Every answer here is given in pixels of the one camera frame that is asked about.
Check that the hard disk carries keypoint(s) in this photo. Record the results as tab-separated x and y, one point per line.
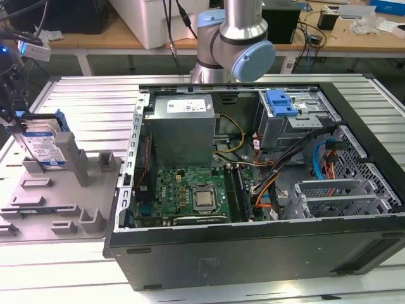
39	145

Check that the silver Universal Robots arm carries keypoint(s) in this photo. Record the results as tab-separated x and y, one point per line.
240	19

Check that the grey metal disk bay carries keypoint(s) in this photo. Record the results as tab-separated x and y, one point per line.
335	199

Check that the white crumpled wrapper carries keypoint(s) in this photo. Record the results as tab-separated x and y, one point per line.
52	35

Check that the large black box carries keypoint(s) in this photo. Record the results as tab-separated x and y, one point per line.
72	16

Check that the wooden desk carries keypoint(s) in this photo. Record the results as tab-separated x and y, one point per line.
104	35

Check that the grey plastic parts rack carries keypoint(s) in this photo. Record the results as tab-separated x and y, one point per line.
63	202

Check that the black case fan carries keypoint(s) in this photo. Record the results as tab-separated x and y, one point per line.
145	164

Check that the white foam box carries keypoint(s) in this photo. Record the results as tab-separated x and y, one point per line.
152	22

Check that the grey power supply unit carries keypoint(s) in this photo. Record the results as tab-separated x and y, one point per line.
180	136

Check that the green motherboard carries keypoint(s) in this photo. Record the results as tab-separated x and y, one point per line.
174	187

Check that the silver CPU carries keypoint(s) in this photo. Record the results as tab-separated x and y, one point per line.
204	199

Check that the black graphics card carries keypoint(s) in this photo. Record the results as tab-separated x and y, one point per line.
199	220

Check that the black open PC case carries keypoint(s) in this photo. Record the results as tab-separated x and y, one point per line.
221	253

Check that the blue plastic drive latch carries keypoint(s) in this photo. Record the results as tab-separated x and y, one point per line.
280	104

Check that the grey optical drive cage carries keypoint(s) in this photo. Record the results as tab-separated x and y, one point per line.
278	133

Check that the black desktop computer box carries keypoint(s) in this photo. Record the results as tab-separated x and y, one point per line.
284	25

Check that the small black box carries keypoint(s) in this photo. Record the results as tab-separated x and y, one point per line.
327	20

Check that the pale grey flat box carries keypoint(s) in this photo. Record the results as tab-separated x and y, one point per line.
357	12

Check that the clear plastic bag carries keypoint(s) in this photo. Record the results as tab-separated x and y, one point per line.
367	25

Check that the blue cardboard box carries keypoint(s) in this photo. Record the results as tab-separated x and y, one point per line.
389	6

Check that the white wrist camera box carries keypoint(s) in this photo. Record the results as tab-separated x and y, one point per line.
36	52

